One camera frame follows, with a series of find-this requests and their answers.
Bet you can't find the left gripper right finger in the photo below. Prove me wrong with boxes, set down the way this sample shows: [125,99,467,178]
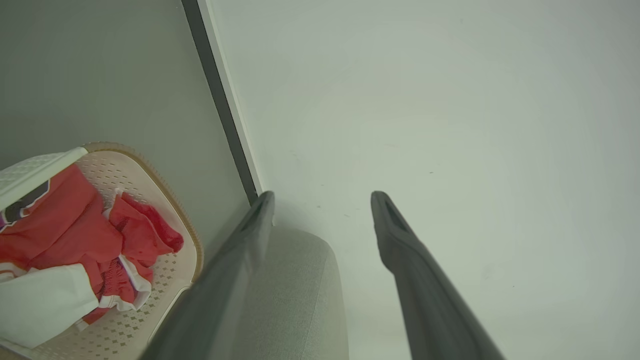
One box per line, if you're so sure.
[370,191,506,360]

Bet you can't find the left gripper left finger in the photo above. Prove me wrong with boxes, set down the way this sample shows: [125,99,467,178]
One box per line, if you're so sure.
[140,191,276,360]

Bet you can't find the red shorts with white trim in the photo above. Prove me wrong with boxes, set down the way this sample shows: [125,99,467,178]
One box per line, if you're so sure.
[82,192,185,326]

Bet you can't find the red and white jersey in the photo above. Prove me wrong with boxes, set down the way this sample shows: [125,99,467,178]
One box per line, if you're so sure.
[0,164,124,349]

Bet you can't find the grey fabric sofa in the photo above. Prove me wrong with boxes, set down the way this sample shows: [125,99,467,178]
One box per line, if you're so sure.
[230,227,350,360]

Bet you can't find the cream perforated laundry basket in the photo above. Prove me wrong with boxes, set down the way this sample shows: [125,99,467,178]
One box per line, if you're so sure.
[0,142,204,360]

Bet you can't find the black and white baseboard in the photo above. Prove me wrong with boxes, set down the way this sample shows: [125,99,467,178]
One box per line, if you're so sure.
[181,0,264,205]

